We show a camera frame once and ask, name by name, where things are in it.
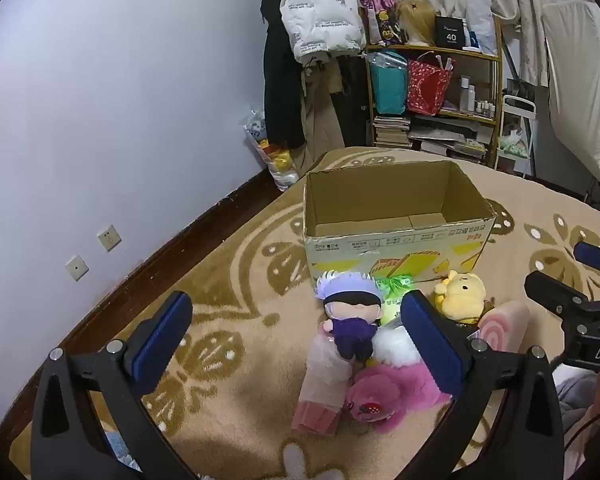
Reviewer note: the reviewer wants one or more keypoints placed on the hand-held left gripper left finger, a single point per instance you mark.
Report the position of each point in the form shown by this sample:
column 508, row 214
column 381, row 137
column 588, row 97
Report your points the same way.
column 160, row 340

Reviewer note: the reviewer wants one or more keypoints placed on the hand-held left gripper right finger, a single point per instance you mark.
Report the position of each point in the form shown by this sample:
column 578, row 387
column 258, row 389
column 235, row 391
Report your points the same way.
column 430, row 345

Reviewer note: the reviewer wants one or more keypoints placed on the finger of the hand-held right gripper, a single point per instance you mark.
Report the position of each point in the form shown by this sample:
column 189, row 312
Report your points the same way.
column 550, row 290
column 595, row 255

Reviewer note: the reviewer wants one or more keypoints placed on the yellow bear plush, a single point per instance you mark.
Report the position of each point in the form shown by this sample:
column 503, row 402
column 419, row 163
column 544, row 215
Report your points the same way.
column 460, row 300

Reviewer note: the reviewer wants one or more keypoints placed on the pink roll cake plush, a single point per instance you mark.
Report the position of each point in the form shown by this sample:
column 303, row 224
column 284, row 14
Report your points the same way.
column 505, row 325

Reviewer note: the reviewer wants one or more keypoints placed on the white-haired plush doll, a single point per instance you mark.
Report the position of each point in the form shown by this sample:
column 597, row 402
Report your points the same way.
column 347, row 332

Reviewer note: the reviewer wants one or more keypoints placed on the cardboard box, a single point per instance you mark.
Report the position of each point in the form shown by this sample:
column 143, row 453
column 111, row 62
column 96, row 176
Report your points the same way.
column 380, row 255

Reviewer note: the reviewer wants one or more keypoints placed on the person's grey clothed leg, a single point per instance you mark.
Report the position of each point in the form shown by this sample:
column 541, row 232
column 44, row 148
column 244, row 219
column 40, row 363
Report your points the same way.
column 580, row 395

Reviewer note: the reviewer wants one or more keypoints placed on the pink bear plush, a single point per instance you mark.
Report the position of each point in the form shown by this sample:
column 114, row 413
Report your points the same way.
column 395, row 395

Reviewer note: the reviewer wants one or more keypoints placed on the green tissue pack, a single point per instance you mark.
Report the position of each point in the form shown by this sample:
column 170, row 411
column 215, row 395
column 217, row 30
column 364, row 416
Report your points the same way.
column 395, row 292

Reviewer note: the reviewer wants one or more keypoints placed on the beige floral rug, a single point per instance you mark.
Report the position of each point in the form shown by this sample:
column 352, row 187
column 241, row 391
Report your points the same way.
column 230, row 360

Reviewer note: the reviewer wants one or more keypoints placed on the blue cloth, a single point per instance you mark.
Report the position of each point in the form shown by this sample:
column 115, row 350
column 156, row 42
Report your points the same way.
column 120, row 447

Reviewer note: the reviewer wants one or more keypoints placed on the pink wrapped package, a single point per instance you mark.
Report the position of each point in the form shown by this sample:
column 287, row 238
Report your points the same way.
column 320, row 385

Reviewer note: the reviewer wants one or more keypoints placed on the white metal cart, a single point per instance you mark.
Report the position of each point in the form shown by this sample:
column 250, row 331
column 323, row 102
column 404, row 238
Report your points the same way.
column 517, row 110

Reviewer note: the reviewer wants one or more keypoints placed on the pile of magazines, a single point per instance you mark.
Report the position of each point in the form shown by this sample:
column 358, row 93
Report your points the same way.
column 450, row 140

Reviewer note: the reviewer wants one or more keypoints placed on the wooden shelf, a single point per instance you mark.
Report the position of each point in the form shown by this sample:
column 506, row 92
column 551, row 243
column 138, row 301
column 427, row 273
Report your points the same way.
column 497, row 85

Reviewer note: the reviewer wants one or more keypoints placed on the row of small bottles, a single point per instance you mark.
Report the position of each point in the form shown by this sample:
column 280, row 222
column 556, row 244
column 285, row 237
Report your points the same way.
column 472, row 97

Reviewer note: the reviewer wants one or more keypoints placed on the clear bag of toys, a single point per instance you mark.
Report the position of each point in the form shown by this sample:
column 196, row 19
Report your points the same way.
column 277, row 160

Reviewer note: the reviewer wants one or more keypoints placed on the stack of books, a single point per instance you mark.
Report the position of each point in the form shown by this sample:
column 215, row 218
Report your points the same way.
column 391, row 132

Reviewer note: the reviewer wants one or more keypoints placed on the red gift bag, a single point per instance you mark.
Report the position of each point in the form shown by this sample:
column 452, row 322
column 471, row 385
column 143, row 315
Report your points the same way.
column 427, row 87

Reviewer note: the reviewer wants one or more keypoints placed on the khaki hanging garment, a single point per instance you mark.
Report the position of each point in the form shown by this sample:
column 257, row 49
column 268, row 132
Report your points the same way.
column 325, row 120

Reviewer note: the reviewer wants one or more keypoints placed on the teal bag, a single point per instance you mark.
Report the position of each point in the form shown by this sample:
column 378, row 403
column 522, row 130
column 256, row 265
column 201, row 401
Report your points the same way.
column 387, row 85

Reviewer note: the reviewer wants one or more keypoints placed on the white paper bag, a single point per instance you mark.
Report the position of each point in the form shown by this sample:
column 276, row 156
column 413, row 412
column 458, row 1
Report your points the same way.
column 480, row 20

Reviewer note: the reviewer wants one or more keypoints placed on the black box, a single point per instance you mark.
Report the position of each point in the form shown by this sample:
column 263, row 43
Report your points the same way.
column 450, row 34

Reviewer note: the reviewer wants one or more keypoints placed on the black coat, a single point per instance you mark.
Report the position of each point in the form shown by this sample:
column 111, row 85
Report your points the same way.
column 280, row 85

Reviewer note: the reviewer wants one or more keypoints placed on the blonde wig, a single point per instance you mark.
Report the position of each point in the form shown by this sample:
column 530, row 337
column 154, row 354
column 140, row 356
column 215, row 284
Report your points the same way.
column 417, row 22

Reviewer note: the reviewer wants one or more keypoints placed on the purple printed box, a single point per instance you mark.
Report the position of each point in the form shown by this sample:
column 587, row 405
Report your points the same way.
column 380, row 17

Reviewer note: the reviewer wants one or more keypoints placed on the white puffer jacket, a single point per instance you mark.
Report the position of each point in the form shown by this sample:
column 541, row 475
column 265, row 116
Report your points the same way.
column 320, row 10

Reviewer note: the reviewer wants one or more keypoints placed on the beige wall socket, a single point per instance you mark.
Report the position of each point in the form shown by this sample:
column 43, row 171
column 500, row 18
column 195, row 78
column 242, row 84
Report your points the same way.
column 76, row 268
column 109, row 238

